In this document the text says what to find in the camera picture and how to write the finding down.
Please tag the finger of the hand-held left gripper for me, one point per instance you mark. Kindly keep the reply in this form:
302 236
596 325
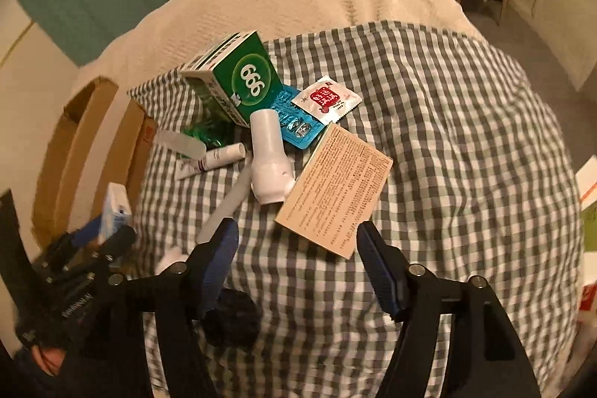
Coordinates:
84 235
119 242

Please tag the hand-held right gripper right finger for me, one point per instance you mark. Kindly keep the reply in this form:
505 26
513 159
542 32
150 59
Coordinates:
380 272

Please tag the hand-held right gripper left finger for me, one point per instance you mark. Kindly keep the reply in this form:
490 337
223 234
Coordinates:
219 258

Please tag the blue and white small box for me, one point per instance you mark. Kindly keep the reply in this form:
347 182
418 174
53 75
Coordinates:
112 211

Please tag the cardboard box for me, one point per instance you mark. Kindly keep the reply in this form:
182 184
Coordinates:
79 155

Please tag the white plastic bottle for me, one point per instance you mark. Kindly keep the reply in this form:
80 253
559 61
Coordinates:
268 165

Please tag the green foil sachet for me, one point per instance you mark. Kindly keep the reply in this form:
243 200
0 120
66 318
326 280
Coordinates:
207 134

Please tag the blue blister pack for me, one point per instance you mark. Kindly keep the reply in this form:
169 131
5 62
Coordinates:
291 123

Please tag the green medicine box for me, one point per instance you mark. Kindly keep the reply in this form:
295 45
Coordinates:
242 76

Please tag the person's left hand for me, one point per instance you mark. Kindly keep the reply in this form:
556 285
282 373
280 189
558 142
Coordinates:
46 361

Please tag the long white stick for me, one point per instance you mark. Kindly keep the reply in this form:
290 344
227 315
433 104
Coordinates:
224 202

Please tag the black fabric object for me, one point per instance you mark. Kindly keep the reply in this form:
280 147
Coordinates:
233 316

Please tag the small white tube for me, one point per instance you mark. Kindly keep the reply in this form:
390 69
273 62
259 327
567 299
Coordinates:
212 160

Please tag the grey checked cloth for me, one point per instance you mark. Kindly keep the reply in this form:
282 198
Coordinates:
443 169

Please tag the red and white sachet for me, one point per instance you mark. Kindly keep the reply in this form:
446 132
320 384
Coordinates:
326 99

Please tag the white carton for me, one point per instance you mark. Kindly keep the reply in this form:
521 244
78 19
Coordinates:
586 188

